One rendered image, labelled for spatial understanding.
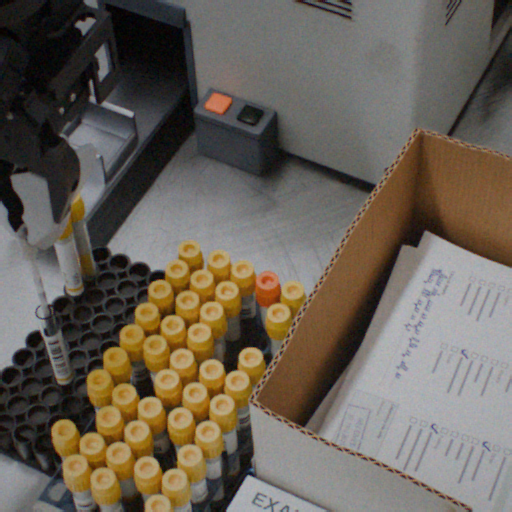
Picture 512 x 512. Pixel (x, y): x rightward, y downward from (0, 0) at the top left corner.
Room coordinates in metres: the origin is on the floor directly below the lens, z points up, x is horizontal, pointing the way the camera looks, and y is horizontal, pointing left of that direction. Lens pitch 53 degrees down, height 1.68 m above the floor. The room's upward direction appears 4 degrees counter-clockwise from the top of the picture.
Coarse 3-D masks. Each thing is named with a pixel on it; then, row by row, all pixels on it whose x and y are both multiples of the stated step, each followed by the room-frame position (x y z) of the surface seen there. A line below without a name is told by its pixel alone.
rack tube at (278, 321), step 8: (280, 304) 0.48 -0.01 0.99; (272, 312) 0.48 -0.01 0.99; (280, 312) 0.48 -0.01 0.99; (288, 312) 0.47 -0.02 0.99; (272, 320) 0.47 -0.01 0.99; (280, 320) 0.47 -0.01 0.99; (288, 320) 0.47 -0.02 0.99; (272, 328) 0.47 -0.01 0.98; (280, 328) 0.47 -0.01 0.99; (288, 328) 0.47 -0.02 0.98; (272, 336) 0.47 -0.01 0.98; (280, 336) 0.47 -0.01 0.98; (272, 344) 0.47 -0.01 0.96; (280, 344) 0.47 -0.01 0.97; (272, 352) 0.47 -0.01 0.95
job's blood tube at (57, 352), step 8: (40, 312) 0.50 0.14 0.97; (40, 320) 0.49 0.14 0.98; (48, 320) 0.49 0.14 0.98; (56, 320) 0.50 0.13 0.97; (40, 328) 0.49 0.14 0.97; (48, 328) 0.49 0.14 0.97; (56, 328) 0.49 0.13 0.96; (48, 336) 0.49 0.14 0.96; (56, 336) 0.49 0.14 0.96; (48, 344) 0.49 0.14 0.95; (56, 344) 0.49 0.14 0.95; (64, 344) 0.50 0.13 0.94; (48, 352) 0.49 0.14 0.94; (56, 352) 0.49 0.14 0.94; (64, 352) 0.49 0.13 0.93; (56, 360) 0.49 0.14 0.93; (64, 360) 0.49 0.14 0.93; (56, 368) 0.49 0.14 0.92; (64, 368) 0.49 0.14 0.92; (56, 376) 0.49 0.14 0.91; (64, 376) 0.49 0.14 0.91; (72, 376) 0.49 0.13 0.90; (64, 384) 0.49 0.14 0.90
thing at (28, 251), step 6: (24, 228) 0.50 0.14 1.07; (18, 234) 0.49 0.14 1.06; (24, 234) 0.49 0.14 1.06; (18, 240) 0.49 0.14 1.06; (24, 240) 0.49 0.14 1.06; (18, 246) 0.49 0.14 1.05; (24, 246) 0.49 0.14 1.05; (30, 246) 0.50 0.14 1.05; (24, 252) 0.49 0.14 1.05; (30, 252) 0.49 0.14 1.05; (24, 258) 0.49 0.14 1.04; (30, 258) 0.49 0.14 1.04
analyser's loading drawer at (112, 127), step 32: (128, 64) 0.78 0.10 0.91; (160, 64) 0.78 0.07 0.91; (128, 96) 0.75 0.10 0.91; (160, 96) 0.74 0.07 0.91; (64, 128) 0.71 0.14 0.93; (96, 128) 0.71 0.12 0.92; (128, 128) 0.70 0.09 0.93; (96, 160) 0.66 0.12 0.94; (128, 160) 0.68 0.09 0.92; (96, 192) 0.65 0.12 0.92
